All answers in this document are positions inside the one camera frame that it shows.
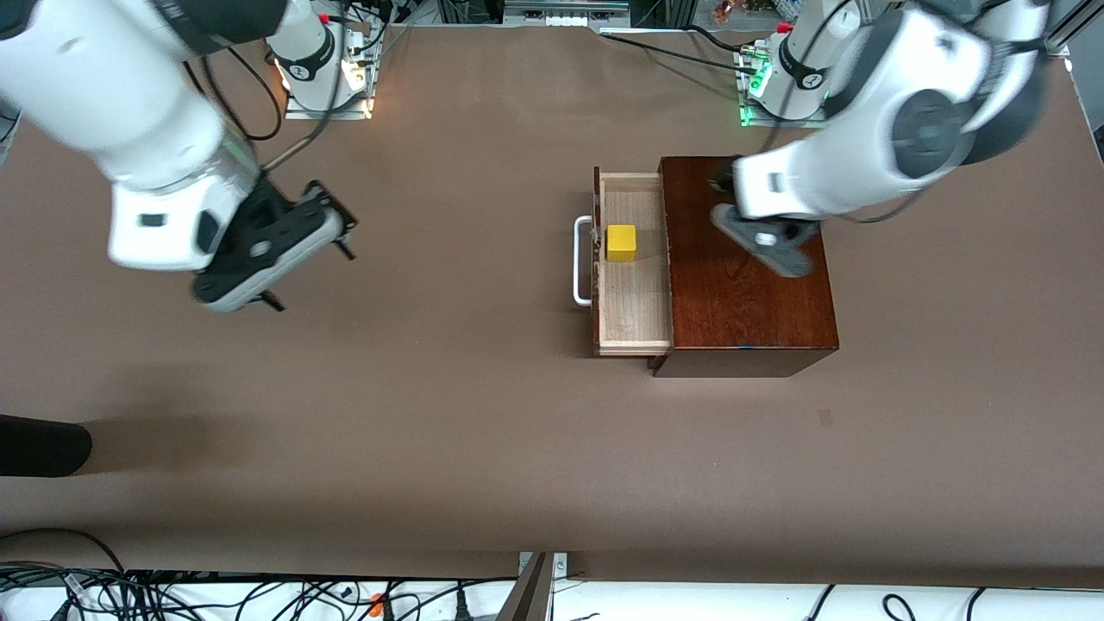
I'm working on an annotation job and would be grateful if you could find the light wood drawer white handle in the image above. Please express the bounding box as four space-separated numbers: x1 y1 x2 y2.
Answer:
574 166 675 357

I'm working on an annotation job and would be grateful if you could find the black cable loop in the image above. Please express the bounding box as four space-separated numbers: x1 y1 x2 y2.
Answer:
0 528 130 577

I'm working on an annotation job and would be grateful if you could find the small metal bracket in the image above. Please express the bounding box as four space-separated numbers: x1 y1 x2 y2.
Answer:
517 552 570 580

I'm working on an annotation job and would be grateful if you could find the black table cable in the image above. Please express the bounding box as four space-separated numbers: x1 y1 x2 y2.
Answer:
686 23 773 60
599 33 760 77

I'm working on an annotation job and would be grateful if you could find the black padded cylinder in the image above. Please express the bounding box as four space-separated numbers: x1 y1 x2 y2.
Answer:
0 414 93 478

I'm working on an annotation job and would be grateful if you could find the dark brown wooden cabinet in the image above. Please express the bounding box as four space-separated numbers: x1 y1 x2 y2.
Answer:
660 156 840 379

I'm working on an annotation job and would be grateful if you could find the grey socket strip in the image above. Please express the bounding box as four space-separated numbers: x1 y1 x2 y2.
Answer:
505 0 630 28

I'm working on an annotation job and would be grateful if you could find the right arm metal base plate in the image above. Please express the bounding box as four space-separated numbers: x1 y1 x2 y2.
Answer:
285 24 378 121

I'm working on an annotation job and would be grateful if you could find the dark grey metal bar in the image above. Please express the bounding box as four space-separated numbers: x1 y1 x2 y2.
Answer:
496 552 555 621

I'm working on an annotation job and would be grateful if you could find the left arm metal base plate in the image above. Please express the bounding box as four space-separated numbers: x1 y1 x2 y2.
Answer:
739 43 829 129

